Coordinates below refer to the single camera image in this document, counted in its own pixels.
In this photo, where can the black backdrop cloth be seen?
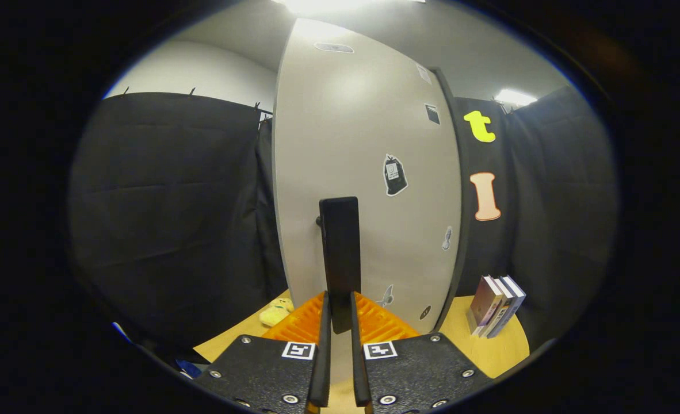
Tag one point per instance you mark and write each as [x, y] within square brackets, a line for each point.
[167, 213]

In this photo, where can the blue spine book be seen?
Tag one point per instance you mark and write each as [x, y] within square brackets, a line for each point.
[514, 302]

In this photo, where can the dark grey cabinet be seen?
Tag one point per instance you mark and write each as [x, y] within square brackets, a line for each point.
[461, 172]

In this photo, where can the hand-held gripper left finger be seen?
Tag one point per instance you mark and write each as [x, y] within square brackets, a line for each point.
[271, 374]

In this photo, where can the large ceiling light panel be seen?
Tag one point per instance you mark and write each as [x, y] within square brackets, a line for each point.
[340, 4]

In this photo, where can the white spine book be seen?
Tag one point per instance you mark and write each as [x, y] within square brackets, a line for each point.
[502, 307]

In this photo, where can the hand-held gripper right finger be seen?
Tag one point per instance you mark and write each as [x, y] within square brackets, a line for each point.
[415, 374]

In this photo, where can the yellow plush toy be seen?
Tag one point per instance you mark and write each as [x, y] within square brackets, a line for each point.
[275, 313]

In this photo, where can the beige cabinet door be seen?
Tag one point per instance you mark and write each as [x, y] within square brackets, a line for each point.
[346, 126]

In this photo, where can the small ceiling light panel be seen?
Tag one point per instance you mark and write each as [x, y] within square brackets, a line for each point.
[515, 96]

